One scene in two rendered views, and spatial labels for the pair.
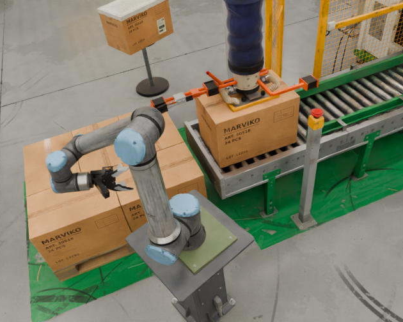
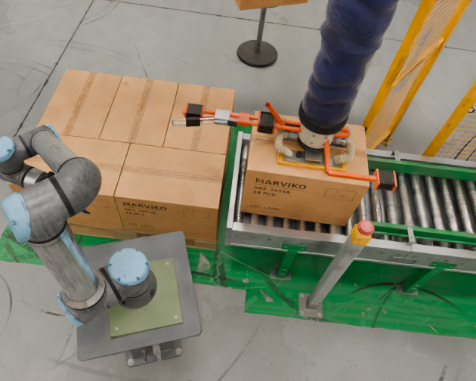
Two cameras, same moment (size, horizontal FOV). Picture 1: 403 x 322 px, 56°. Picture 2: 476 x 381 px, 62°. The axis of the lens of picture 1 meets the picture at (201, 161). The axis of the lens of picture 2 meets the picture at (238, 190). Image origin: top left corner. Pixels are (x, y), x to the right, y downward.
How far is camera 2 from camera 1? 0.80 m
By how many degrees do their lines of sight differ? 15
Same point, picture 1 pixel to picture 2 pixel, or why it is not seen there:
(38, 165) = (66, 100)
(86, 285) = not seen: hidden behind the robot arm
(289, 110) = (349, 193)
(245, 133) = (282, 193)
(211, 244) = (150, 313)
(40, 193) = not seen: hidden behind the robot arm
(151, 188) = (49, 262)
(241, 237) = (188, 323)
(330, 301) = not seen: outside the picture
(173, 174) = (188, 190)
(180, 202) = (125, 262)
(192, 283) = (103, 347)
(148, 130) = (47, 209)
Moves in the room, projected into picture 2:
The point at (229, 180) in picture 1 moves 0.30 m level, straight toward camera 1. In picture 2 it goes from (238, 232) to (211, 279)
